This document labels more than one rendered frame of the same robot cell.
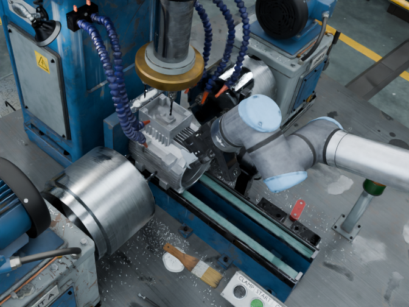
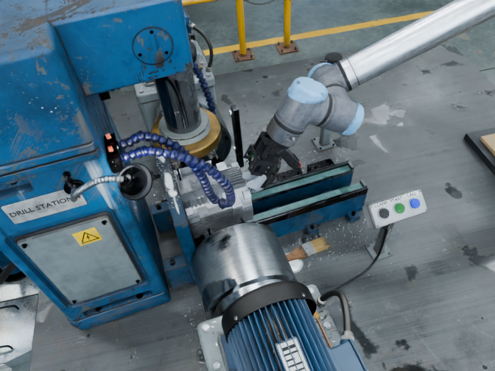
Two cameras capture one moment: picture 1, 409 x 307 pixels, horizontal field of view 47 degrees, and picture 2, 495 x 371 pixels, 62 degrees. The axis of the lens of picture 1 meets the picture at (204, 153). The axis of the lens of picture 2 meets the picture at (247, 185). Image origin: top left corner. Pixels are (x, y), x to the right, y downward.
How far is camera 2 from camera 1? 68 cm
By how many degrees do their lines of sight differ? 29
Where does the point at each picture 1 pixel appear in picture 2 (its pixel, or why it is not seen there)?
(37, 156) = (111, 330)
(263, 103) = (306, 82)
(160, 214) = not seen: hidden behind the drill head
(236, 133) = (306, 119)
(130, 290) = not seen: hidden behind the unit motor
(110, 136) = (187, 232)
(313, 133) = (330, 78)
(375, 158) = (386, 53)
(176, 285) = (314, 271)
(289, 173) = (358, 110)
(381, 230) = not seen: hidden behind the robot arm
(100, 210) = (277, 268)
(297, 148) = (340, 93)
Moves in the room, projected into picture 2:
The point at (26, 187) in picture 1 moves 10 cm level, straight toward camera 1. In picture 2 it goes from (292, 286) to (349, 293)
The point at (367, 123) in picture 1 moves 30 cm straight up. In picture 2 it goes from (246, 83) to (242, 27)
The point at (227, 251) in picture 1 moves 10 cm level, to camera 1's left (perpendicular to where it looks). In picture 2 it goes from (309, 221) to (292, 240)
